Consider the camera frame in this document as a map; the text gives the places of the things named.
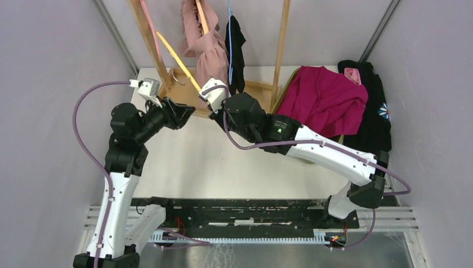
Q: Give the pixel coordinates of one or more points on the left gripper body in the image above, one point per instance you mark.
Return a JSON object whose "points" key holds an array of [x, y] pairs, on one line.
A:
{"points": [[170, 119]]}

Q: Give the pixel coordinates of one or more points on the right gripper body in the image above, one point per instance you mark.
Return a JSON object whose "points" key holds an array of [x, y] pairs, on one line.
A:
{"points": [[242, 132]]}

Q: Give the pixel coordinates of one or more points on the magenta pleated skirt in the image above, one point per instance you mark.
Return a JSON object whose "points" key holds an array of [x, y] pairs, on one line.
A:
{"points": [[324, 101]]}

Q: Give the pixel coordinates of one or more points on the pink plastic hanger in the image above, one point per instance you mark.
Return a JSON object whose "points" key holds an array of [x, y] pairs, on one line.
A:
{"points": [[151, 33]]}

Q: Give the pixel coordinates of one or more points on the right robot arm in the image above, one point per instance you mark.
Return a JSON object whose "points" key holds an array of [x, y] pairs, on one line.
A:
{"points": [[279, 134]]}

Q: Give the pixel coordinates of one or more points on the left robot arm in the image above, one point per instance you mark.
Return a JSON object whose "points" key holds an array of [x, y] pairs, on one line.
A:
{"points": [[112, 244]]}

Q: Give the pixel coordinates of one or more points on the light blue hanger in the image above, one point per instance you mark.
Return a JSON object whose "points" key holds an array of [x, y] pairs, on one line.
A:
{"points": [[230, 49]]}

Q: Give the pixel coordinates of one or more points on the light pink skirt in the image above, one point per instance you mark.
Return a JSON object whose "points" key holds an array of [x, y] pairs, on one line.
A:
{"points": [[209, 50]]}

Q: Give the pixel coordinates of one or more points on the wooden clothes rack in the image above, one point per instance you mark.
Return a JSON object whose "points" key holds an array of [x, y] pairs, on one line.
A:
{"points": [[179, 83]]}

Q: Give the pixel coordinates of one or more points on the dark striped garment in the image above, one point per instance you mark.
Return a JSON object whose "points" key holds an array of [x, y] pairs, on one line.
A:
{"points": [[238, 40]]}

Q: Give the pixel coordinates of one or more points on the pink cloth on pile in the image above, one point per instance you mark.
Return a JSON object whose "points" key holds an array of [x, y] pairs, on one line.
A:
{"points": [[353, 75]]}

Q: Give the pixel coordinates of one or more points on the black garment pile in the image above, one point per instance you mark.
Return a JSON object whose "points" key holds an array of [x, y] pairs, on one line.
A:
{"points": [[374, 132]]}

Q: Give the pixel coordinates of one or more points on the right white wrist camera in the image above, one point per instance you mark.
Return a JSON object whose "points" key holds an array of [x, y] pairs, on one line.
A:
{"points": [[214, 92]]}

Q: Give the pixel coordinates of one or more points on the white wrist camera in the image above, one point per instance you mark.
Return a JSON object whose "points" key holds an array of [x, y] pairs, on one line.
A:
{"points": [[214, 92], [148, 89]]}

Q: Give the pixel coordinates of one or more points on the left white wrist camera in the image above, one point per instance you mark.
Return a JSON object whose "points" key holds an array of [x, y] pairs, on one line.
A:
{"points": [[148, 89]]}

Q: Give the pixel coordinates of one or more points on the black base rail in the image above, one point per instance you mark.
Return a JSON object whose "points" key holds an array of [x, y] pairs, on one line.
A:
{"points": [[248, 218]]}

